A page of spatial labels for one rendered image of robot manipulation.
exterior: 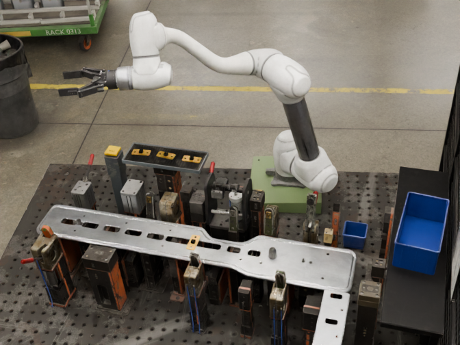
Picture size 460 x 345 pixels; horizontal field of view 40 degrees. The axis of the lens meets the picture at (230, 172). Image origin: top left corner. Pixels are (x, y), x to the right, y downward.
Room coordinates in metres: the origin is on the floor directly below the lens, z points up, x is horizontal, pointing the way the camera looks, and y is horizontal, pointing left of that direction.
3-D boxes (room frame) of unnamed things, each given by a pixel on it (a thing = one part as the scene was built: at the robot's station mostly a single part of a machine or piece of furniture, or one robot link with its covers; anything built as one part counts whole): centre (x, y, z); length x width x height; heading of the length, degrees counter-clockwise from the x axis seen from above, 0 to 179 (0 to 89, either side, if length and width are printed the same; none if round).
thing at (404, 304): (1.76, -0.74, 1.01); 0.90 x 0.22 x 0.03; 161
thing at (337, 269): (1.86, 0.20, 1.00); 1.38 x 0.22 x 0.02; 71
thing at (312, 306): (1.50, -0.28, 0.84); 0.11 x 0.10 x 0.28; 161
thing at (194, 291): (1.67, 0.17, 0.87); 0.12 x 0.09 x 0.35; 161
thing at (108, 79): (2.11, 0.45, 1.66); 0.09 x 0.08 x 0.07; 93
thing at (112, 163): (2.33, 0.53, 0.92); 0.08 x 0.08 x 0.44; 71
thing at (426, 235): (1.73, -0.73, 1.09); 0.30 x 0.17 x 0.13; 156
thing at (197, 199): (2.05, 0.14, 0.89); 0.13 x 0.11 x 0.38; 161
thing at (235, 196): (2.02, 0.01, 0.94); 0.18 x 0.13 x 0.49; 71
